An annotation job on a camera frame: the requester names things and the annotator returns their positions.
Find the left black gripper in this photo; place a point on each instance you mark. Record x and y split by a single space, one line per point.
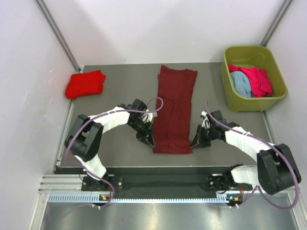
146 136

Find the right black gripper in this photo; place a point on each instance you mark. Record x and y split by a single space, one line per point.
199 141

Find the dark red t-shirt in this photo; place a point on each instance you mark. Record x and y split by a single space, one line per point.
172 125

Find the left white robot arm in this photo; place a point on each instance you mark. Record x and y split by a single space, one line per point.
84 138

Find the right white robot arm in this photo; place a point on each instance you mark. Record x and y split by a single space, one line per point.
275 169

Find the light blue garment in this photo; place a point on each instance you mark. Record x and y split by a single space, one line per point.
241 84

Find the olive green plastic bin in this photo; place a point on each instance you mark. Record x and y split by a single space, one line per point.
251 56

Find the folded bright red t-shirt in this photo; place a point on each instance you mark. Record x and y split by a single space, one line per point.
85 84

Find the pink garment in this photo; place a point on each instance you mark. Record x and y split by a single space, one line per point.
260 84

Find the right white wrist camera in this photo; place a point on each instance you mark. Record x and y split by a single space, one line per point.
205 120

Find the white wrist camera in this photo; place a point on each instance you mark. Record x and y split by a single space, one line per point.
205 120
149 117

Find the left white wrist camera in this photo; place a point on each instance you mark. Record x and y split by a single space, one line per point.
149 117

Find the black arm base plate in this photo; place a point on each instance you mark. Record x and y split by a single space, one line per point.
203 181

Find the grey slotted cable duct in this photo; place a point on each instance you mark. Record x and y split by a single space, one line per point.
101 199

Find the aluminium front rail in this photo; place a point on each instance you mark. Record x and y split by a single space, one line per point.
85 183

